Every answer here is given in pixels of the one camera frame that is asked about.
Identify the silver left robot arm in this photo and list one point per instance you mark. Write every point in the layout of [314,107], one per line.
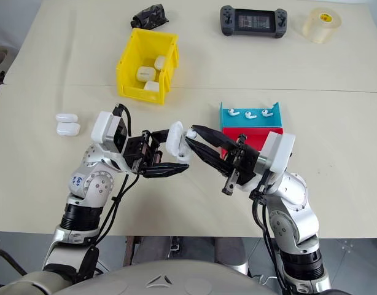
[93,184]

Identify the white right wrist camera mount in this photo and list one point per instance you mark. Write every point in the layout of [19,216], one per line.
[280,150]

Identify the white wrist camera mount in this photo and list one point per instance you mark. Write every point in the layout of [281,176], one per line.
[280,150]
[100,127]

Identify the clear adhesive tape roll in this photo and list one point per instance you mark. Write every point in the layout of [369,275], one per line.
[320,26]

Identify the white earbud case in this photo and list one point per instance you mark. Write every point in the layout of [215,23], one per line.
[67,129]
[151,86]
[66,118]
[145,73]
[160,62]
[173,138]

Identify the red plastic tray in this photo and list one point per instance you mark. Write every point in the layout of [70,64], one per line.
[256,136]

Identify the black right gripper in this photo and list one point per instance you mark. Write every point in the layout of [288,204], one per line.
[245,163]

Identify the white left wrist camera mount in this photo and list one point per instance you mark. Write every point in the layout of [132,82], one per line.
[100,127]

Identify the teal plastic tray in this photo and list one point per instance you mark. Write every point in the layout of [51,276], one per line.
[253,122]

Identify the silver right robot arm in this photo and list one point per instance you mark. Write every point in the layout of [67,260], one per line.
[294,209]

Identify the closed white earbud case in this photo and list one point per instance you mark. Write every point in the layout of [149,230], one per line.
[160,62]
[66,118]
[145,73]
[67,129]
[151,86]

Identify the grey robot torso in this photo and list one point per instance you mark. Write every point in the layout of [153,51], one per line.
[130,278]

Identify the black handheld game console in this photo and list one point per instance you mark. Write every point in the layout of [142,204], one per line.
[253,21]

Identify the white earbud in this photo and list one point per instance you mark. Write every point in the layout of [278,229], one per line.
[250,115]
[266,112]
[192,134]
[232,112]

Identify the yellow plastic bin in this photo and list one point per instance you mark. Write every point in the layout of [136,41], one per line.
[131,61]

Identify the crumpled black plastic bag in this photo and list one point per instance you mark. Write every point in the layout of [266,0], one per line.
[150,15]

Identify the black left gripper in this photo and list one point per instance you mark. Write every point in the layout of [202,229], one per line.
[138,150]

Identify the brown table frame bar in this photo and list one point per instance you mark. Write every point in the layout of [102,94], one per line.
[129,250]

